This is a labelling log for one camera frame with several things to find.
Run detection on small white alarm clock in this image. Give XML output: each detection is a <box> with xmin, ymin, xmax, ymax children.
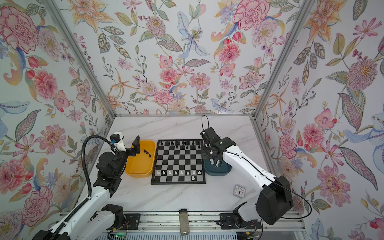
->
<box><xmin>233</xmin><ymin>185</ymin><xmax>246</xmax><ymax>199</ymax></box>

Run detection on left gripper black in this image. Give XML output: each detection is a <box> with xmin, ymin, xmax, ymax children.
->
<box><xmin>112</xmin><ymin>136</ymin><xmax>141</xmax><ymax>178</ymax></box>

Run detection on glass spice jar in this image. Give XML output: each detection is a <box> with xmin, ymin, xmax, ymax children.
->
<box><xmin>179</xmin><ymin>209</ymin><xmax>190</xmax><ymax>236</ymax></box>

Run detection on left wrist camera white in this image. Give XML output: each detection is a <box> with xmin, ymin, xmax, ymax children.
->
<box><xmin>110</xmin><ymin>132</ymin><xmax>126</xmax><ymax>152</ymax></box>

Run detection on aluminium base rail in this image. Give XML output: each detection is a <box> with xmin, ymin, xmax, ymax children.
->
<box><xmin>118</xmin><ymin>211</ymin><xmax>305</xmax><ymax>234</ymax></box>

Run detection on right thin black cable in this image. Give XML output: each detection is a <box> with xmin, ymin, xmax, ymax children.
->
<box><xmin>200</xmin><ymin>114</ymin><xmax>313</xmax><ymax>220</ymax></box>

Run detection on black chess pieces row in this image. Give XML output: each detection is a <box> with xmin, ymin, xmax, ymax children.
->
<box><xmin>158</xmin><ymin>140</ymin><xmax>202</xmax><ymax>150</ymax></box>

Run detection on white pieces in teal tray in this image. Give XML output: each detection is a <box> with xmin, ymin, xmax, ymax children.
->
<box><xmin>209</xmin><ymin>159</ymin><xmax>221</xmax><ymax>168</ymax></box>

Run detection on yellow plastic tray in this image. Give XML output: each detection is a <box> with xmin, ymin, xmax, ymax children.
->
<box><xmin>125</xmin><ymin>141</ymin><xmax>157</xmax><ymax>178</ymax></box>

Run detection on black pieces in yellow tray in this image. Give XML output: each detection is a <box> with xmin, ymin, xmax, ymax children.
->
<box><xmin>143</xmin><ymin>150</ymin><xmax>152</xmax><ymax>158</ymax></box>

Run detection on teal plastic tray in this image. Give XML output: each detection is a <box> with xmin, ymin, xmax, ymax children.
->
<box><xmin>202</xmin><ymin>152</ymin><xmax>232</xmax><ymax>177</ymax></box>

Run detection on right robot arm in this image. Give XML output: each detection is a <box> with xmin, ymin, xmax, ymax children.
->
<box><xmin>200</xmin><ymin>127</ymin><xmax>294</xmax><ymax>226</ymax></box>

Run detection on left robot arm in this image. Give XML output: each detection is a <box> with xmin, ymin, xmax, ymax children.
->
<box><xmin>33</xmin><ymin>132</ymin><xmax>141</xmax><ymax>240</ymax></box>

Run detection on black white chess board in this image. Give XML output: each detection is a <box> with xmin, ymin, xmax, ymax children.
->
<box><xmin>151</xmin><ymin>139</ymin><xmax>206</xmax><ymax>185</ymax></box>

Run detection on white chess pieces row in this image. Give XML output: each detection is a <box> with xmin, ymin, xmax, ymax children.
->
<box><xmin>155</xmin><ymin>170</ymin><xmax>204</xmax><ymax>177</ymax></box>

